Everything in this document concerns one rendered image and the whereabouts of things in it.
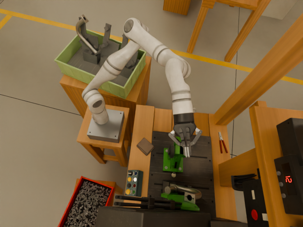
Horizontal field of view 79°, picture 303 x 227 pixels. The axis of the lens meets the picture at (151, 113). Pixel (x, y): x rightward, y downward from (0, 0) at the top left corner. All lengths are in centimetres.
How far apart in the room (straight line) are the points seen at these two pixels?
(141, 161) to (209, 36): 268
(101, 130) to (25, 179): 134
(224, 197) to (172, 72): 94
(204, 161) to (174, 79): 78
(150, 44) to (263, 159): 59
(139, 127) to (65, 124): 133
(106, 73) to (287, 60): 79
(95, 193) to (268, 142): 98
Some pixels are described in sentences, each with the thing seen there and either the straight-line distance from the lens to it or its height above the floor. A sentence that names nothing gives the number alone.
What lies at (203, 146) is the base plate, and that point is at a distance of 135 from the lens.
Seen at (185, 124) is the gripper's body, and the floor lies 152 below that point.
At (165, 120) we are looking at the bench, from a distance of 137.
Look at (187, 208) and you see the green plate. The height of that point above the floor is 127.
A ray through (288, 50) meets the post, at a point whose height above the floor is 163.
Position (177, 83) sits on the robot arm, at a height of 159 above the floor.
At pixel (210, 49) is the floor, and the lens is 325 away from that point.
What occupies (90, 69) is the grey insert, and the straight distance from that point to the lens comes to 169.
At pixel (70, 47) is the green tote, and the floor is 94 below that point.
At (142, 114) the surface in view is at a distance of 135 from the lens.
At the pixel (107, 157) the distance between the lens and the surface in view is 195.
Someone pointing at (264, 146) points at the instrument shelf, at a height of 154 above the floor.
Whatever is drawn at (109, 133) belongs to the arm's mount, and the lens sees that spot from 127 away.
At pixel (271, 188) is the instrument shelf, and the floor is 154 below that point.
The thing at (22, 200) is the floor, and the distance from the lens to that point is 242.
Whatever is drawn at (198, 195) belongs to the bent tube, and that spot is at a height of 118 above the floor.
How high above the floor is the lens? 212
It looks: 64 degrees down
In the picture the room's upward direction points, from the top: 9 degrees clockwise
